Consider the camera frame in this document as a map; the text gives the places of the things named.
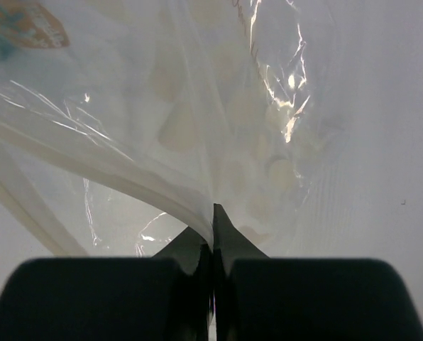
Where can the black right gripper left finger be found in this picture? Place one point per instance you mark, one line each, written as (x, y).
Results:
(167, 296)

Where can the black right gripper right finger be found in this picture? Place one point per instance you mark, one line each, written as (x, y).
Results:
(262, 298)

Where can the clear zip top bag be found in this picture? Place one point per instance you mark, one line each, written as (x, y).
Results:
(123, 122)

